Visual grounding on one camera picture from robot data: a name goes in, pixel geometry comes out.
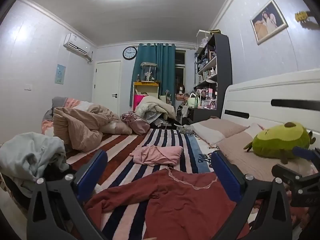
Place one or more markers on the dark bookshelf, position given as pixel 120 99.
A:
pixel 223 62

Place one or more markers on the yellow cabinet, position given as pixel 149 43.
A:
pixel 150 86

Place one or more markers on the teal curtain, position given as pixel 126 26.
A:
pixel 162 65

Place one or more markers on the white pillow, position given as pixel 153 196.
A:
pixel 208 133

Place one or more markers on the green avocado plush toy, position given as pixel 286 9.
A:
pixel 277 142

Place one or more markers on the white bed headboard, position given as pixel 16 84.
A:
pixel 257 92

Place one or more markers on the white air conditioner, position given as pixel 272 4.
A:
pixel 75 43

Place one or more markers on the round wall clock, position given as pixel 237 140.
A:
pixel 129 53

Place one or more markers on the red long-sleeved garment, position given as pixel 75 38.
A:
pixel 175 205

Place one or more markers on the wig mannequin head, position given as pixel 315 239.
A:
pixel 180 90

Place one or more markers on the framed wall picture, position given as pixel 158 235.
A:
pixel 268 21

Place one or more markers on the cream duvet pile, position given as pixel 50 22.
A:
pixel 155 106

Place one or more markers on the pink satin bag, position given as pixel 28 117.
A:
pixel 136 123

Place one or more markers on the striped plush blanket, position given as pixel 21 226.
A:
pixel 160 137

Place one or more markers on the large dusty pink pillow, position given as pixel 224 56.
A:
pixel 237 150

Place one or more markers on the small dusty pink pillow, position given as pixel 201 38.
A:
pixel 225 127

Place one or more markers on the pink garment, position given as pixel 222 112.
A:
pixel 157 155

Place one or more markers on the glass display case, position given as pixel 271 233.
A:
pixel 148 72

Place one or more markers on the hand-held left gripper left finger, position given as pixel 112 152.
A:
pixel 92 170

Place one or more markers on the pale green handbag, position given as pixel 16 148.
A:
pixel 192 101

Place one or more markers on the pale grey-blue cloth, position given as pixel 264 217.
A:
pixel 27 155

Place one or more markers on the pale blue wall poster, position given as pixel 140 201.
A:
pixel 60 73

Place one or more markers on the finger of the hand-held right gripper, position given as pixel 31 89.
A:
pixel 285 171
pixel 303 152

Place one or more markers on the grey pillow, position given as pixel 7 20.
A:
pixel 58 102

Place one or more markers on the yellow ukulele headstock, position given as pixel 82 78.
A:
pixel 301 16

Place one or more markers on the window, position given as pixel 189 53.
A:
pixel 180 75

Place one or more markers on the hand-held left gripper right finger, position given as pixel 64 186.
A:
pixel 225 175

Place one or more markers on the white door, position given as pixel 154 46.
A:
pixel 107 87

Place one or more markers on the pink shopping bag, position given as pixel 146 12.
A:
pixel 139 101

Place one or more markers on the beige duvet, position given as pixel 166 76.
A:
pixel 80 127

